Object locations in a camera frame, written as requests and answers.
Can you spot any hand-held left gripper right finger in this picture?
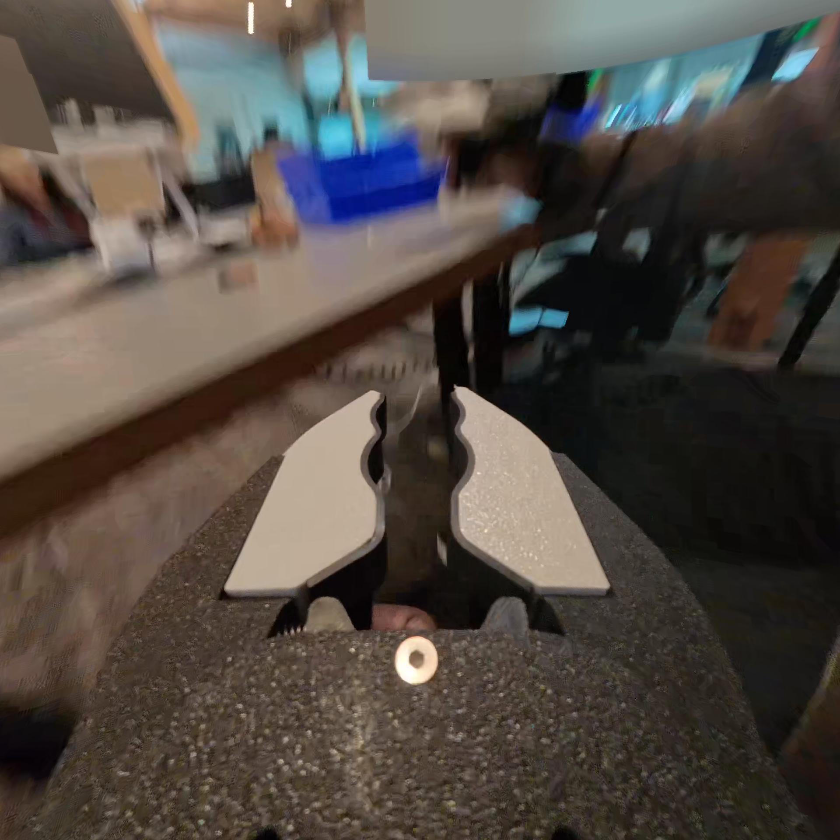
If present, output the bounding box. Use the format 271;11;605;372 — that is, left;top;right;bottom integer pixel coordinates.
449;386;611;597

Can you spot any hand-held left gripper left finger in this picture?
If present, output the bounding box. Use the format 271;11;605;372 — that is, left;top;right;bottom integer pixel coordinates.
225;391;387;598

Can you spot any blue plastic bin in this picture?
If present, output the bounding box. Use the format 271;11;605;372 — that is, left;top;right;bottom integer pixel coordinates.
277;139;448;225

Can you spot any grey desk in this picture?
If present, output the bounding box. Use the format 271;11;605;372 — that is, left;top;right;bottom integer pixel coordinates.
0;190;546;526

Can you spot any person's left hand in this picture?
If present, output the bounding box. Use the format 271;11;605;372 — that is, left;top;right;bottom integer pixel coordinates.
372;604;435;632

